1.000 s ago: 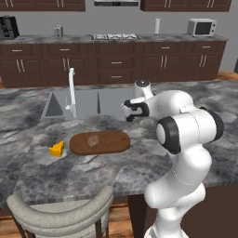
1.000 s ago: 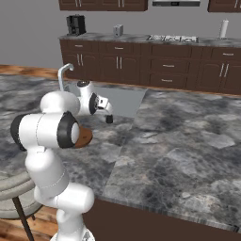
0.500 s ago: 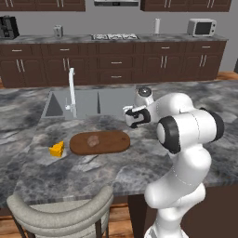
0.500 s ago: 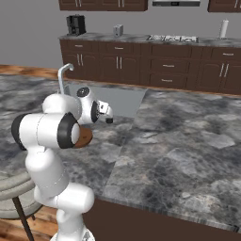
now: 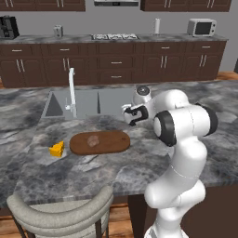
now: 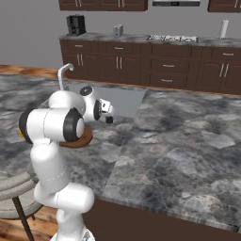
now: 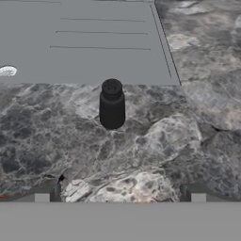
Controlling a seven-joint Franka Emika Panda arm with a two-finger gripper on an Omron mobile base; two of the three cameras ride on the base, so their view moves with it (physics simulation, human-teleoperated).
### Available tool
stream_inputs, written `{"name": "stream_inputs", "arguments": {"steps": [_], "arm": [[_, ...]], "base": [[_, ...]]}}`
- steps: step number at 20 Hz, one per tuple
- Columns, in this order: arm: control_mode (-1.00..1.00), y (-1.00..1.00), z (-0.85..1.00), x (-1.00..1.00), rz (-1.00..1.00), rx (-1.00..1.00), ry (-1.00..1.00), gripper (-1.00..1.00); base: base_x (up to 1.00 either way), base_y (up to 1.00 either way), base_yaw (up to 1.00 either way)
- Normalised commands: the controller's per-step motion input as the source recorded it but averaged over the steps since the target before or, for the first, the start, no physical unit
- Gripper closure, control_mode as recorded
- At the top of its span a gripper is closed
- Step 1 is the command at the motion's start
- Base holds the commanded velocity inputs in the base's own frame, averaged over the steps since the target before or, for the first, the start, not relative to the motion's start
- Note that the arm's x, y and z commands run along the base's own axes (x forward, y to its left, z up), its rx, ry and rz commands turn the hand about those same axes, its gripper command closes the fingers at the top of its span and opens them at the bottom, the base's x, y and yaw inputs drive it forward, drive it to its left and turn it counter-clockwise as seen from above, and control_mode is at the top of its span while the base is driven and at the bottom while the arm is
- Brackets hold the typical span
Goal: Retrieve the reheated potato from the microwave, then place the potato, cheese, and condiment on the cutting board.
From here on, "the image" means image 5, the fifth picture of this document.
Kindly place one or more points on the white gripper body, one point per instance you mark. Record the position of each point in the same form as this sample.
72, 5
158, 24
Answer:
127, 113

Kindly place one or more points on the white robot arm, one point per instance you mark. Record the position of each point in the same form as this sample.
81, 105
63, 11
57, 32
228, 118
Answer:
186, 148

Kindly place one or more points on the brown oval cutting board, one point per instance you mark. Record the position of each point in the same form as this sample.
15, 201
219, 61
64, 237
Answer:
108, 143

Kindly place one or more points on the brown potato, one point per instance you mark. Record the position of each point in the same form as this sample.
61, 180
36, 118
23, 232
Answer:
93, 141

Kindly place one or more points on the yellow cheese wedge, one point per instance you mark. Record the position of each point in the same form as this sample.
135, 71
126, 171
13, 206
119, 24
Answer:
57, 150

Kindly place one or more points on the white microwave oven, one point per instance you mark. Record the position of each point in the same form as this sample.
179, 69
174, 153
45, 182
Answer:
202, 27

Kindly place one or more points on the grey sink basin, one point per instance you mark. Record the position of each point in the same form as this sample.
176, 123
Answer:
86, 100

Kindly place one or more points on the dark brown base cupboards run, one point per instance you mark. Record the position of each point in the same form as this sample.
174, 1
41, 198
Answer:
114, 63

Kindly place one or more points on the white sink tap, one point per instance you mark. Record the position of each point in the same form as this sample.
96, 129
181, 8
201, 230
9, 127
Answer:
72, 93

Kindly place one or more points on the grey hob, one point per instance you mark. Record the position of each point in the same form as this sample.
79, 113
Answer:
114, 36

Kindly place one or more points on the white paper towel roll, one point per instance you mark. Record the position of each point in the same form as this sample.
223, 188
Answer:
157, 26

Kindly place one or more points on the grey range hood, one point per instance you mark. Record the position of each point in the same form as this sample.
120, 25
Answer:
116, 2

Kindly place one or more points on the grey cushioned chair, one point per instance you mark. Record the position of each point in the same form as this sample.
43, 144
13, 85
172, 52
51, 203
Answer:
62, 214

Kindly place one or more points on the dark brown island cabinet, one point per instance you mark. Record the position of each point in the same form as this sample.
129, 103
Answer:
217, 214

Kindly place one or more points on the dark brown wall cupboards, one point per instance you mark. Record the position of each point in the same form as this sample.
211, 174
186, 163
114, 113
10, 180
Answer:
186, 5
43, 4

